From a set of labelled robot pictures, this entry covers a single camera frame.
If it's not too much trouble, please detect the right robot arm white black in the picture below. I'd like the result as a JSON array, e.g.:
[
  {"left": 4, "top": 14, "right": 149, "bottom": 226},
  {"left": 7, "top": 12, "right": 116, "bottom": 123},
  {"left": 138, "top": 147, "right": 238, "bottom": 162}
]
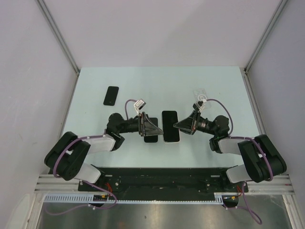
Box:
[{"left": 173, "top": 111, "right": 287, "bottom": 191}]

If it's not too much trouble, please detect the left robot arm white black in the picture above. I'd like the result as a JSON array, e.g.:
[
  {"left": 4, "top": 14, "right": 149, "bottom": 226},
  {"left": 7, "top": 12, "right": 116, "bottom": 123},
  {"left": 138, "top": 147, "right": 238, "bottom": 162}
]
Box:
[{"left": 44, "top": 112, "right": 163, "bottom": 191}]

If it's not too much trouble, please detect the aluminium corner post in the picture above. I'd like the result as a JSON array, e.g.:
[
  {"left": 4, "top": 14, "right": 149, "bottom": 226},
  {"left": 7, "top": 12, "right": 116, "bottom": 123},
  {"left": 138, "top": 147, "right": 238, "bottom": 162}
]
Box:
[
  {"left": 35, "top": 0, "right": 80, "bottom": 76},
  {"left": 244, "top": 0, "right": 290, "bottom": 72}
]

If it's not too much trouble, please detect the left aluminium corner post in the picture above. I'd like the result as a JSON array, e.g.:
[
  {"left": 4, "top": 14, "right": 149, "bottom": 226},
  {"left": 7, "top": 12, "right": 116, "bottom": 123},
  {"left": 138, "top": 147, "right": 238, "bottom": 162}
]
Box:
[{"left": 35, "top": 0, "right": 80, "bottom": 76}]

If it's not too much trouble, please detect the small black phone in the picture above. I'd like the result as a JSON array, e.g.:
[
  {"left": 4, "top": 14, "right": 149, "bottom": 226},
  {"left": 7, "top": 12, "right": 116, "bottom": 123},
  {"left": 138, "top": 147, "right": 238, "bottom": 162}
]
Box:
[{"left": 103, "top": 86, "right": 119, "bottom": 106}]

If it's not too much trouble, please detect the right aluminium corner post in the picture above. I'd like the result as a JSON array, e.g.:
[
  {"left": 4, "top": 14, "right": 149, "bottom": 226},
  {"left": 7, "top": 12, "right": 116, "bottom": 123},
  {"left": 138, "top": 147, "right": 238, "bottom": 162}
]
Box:
[{"left": 244, "top": 0, "right": 290, "bottom": 72}]

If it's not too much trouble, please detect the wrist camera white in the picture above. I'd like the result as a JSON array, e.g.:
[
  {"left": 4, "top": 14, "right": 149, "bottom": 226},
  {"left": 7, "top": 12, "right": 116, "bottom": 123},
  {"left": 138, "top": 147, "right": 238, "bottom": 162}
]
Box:
[
  {"left": 133, "top": 99, "right": 146, "bottom": 114},
  {"left": 193, "top": 101, "right": 205, "bottom": 113}
]

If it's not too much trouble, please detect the beige pink phone case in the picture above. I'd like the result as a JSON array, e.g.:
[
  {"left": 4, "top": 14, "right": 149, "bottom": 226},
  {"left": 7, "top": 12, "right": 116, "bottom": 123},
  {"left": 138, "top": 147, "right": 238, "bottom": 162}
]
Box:
[{"left": 162, "top": 110, "right": 181, "bottom": 144}]

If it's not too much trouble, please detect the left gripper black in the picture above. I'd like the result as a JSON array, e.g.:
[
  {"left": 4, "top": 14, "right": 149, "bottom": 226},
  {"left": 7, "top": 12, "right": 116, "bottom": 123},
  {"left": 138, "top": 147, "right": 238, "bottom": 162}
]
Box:
[{"left": 117, "top": 112, "right": 163, "bottom": 136}]

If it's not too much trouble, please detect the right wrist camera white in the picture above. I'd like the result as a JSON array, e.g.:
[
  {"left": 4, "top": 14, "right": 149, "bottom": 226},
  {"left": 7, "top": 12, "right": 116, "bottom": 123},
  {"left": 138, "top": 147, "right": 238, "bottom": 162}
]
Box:
[{"left": 193, "top": 101, "right": 205, "bottom": 113}]

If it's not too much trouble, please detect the teal phone black screen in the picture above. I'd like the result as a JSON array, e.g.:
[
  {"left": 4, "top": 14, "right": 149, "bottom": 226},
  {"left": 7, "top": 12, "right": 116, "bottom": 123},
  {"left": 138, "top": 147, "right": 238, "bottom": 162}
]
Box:
[{"left": 162, "top": 110, "right": 180, "bottom": 143}]

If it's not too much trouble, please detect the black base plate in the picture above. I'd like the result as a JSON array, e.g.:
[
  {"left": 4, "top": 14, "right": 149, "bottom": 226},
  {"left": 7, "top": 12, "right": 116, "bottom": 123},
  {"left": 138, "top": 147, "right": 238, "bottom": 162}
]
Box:
[{"left": 77, "top": 167, "right": 251, "bottom": 209}]

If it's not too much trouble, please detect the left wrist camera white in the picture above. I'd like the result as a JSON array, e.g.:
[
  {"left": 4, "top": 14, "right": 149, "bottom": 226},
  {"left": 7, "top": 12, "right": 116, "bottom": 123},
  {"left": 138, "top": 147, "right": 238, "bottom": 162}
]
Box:
[{"left": 133, "top": 99, "right": 146, "bottom": 114}]

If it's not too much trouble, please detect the white slotted cable duct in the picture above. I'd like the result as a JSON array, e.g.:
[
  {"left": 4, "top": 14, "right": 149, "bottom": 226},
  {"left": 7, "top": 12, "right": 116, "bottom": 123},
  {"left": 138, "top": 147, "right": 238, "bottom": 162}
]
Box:
[{"left": 44, "top": 193, "right": 240, "bottom": 204}]

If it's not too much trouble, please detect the clear magsafe phone case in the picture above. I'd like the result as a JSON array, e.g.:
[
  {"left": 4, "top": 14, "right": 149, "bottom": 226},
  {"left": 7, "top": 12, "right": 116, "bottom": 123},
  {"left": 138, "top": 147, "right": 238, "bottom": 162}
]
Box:
[{"left": 193, "top": 88, "right": 211, "bottom": 110}]

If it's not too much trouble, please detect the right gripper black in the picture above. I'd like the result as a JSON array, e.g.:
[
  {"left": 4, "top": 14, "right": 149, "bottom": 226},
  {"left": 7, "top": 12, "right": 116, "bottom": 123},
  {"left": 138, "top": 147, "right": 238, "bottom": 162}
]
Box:
[{"left": 173, "top": 110, "right": 217, "bottom": 135}]

